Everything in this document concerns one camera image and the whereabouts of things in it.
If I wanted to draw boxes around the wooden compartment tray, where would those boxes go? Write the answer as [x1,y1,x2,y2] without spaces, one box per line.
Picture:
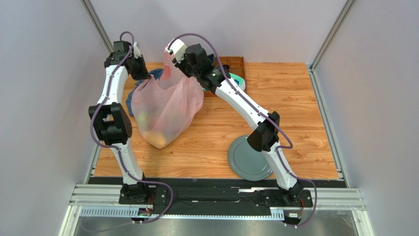
[220,56,247,93]

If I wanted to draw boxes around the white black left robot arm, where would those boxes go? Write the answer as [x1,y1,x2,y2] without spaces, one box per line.
[88,41,151,204]

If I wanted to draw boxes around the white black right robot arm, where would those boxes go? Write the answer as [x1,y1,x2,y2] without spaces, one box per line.
[166,40,303,201]

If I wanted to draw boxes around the grey round plate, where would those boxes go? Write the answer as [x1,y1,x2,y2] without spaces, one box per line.
[227,135,274,181]

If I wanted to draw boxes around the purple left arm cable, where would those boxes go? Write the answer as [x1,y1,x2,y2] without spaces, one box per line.
[90,31,174,225]

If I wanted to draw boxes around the teal white sock right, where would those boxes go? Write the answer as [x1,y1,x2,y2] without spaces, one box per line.
[197,73,246,94]

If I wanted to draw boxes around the red fake fruit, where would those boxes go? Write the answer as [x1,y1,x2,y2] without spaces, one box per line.
[152,116,167,132]

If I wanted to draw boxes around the aluminium frame rail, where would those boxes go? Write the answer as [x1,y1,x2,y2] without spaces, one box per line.
[60,184,374,236]

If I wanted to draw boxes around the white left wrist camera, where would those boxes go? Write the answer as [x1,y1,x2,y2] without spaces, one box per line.
[131,42,142,59]

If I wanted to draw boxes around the pink translucent plastic bag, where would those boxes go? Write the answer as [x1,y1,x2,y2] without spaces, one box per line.
[126,52,204,144]

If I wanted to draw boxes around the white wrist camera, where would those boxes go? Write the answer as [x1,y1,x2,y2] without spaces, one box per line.
[131,42,142,59]
[165,39,187,63]

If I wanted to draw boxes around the dark rolled sock back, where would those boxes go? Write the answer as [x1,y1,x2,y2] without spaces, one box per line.
[208,54,217,66]

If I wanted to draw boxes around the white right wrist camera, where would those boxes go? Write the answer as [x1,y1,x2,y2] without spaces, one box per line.
[165,39,187,63]

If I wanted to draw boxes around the yellow fake fruit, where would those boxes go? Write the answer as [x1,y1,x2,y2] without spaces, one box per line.
[145,130,169,148]

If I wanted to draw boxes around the green fake apple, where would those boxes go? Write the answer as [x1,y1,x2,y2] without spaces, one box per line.
[135,111,153,130]

